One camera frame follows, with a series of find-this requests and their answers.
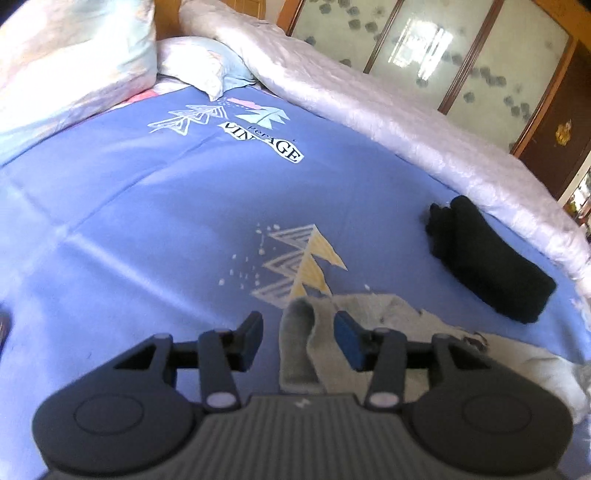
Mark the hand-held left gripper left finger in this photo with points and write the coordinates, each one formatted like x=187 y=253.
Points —
x=250 y=341

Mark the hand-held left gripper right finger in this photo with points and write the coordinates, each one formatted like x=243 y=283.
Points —
x=348 y=341

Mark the grey sweat pants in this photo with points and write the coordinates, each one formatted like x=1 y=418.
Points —
x=415 y=332

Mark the black folded garment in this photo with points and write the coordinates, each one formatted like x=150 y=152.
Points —
x=489 y=263

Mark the blue printed bed sheet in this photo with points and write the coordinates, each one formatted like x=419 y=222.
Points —
x=138 y=221

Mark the white quilt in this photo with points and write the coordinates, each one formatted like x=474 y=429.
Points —
x=392 y=124

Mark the smartphone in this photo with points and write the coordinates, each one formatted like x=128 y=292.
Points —
x=3 y=325

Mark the small white blue pillow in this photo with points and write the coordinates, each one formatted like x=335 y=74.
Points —
x=203 y=64

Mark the dark brown door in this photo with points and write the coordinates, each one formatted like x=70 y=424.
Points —
x=561 y=138

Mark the wardrobe with frosted glass doors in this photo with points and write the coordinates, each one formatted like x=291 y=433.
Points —
x=443 y=50

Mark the large floral pillow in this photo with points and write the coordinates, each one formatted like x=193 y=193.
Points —
x=64 y=64

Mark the wooden headboard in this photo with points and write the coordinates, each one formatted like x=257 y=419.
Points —
x=168 y=14

